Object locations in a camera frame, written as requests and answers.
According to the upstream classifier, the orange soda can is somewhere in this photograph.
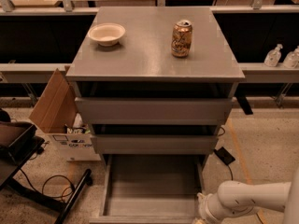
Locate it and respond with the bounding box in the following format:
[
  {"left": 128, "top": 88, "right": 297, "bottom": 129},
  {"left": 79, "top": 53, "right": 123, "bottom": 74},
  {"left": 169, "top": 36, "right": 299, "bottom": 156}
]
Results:
[{"left": 171, "top": 20, "right": 192, "bottom": 58}]

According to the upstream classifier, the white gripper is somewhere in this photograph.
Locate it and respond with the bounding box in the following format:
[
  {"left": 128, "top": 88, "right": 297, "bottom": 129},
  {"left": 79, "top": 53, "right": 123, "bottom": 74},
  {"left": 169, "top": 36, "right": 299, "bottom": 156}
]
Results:
[{"left": 192, "top": 193, "right": 215, "bottom": 224}]

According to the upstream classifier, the grey middle drawer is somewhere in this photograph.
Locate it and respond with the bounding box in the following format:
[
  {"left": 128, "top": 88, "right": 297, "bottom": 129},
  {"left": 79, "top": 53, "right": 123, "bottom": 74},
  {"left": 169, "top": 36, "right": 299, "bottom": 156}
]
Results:
[{"left": 92, "top": 124, "right": 219, "bottom": 155}]

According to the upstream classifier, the grey drawer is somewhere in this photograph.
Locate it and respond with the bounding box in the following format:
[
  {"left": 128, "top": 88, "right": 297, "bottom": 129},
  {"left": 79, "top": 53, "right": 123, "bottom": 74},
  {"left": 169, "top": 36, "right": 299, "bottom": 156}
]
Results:
[
  {"left": 75, "top": 81, "right": 236, "bottom": 125},
  {"left": 92, "top": 124, "right": 219, "bottom": 155},
  {"left": 90, "top": 155, "right": 203, "bottom": 224}
]

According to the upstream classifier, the grey drawer cabinet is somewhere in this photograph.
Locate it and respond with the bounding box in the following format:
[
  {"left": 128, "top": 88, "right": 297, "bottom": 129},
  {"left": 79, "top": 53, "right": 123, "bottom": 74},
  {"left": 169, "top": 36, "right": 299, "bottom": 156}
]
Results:
[{"left": 66, "top": 7, "right": 244, "bottom": 161}]

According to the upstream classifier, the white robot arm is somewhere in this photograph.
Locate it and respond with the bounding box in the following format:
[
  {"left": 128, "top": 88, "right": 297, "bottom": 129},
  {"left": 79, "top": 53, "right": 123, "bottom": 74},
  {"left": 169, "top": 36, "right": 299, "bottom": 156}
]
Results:
[{"left": 192, "top": 169, "right": 299, "bottom": 224}]

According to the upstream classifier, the black rolling stand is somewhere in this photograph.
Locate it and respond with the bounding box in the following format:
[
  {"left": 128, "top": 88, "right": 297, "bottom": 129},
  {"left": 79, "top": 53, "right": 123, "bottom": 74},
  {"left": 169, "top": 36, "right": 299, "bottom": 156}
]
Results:
[{"left": 0, "top": 131, "right": 91, "bottom": 224}]

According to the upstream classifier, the black power adapter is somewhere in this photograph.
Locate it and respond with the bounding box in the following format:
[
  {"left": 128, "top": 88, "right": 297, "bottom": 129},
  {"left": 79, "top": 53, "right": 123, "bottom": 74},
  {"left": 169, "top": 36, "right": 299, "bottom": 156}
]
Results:
[{"left": 214, "top": 147, "right": 235, "bottom": 165}]

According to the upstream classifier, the black floor cable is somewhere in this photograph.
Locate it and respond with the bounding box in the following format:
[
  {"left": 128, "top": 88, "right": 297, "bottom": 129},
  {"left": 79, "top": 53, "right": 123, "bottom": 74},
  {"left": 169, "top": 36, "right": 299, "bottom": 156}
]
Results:
[{"left": 226, "top": 163, "right": 235, "bottom": 182}]

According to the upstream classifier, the white paper bowl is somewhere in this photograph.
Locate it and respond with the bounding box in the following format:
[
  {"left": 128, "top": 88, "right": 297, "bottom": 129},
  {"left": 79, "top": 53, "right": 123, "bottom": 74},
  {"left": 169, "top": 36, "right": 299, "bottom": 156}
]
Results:
[{"left": 88, "top": 23, "right": 126, "bottom": 47}]

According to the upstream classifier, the grey bottom drawer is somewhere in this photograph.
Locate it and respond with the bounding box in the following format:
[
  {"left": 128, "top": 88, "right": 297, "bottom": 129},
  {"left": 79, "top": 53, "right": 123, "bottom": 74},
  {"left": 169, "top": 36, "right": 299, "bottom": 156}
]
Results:
[{"left": 90, "top": 155, "right": 203, "bottom": 224}]

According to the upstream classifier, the open cardboard box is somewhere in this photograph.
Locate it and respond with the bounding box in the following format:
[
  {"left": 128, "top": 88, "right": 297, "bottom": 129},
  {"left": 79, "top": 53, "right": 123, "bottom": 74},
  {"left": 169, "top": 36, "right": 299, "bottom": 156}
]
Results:
[{"left": 29, "top": 69, "right": 100, "bottom": 161}]

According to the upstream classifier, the black looped cable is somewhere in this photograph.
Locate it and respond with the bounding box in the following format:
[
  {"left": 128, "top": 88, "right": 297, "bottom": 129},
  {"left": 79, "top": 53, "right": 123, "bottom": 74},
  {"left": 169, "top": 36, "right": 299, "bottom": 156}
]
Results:
[{"left": 19, "top": 168, "right": 77, "bottom": 203}]

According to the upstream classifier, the clear sanitizer pump bottle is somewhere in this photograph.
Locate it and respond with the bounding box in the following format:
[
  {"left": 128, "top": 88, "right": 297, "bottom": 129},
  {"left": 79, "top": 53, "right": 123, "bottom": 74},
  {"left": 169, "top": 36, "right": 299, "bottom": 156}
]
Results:
[{"left": 264, "top": 44, "right": 283, "bottom": 67}]

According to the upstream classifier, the grey top drawer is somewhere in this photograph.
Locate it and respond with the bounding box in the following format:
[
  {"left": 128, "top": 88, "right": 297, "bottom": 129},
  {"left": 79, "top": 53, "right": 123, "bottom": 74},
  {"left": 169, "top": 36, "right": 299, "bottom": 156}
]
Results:
[{"left": 75, "top": 81, "right": 236, "bottom": 125}]

